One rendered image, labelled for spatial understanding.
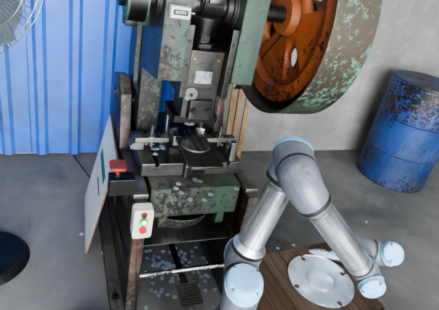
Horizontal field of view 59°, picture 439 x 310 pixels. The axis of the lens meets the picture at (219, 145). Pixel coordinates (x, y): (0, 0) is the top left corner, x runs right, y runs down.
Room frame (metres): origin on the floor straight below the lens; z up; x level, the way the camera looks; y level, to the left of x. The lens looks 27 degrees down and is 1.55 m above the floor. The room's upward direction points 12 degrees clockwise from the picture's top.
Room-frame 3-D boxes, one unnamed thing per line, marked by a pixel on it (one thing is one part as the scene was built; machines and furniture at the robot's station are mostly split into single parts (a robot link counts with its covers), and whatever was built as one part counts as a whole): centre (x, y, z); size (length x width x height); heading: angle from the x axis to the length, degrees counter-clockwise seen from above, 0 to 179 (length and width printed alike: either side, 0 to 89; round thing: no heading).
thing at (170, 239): (1.58, 0.16, 0.31); 0.43 x 0.42 x 0.01; 115
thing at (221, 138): (1.64, 0.00, 0.76); 0.17 x 0.06 x 0.10; 115
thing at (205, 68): (1.53, 0.14, 1.04); 0.17 x 0.15 x 0.30; 25
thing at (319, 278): (1.28, -0.55, 0.35); 0.29 x 0.29 x 0.01
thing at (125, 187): (1.23, 0.34, 0.62); 0.10 x 0.06 x 0.20; 115
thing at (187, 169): (1.41, 0.08, 0.72); 0.25 x 0.14 x 0.14; 25
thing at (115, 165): (1.22, 0.35, 0.72); 0.07 x 0.06 x 0.08; 25
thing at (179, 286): (1.45, 0.10, 0.14); 0.59 x 0.10 x 0.05; 25
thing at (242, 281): (0.88, -0.16, 0.62); 0.13 x 0.12 x 0.14; 3
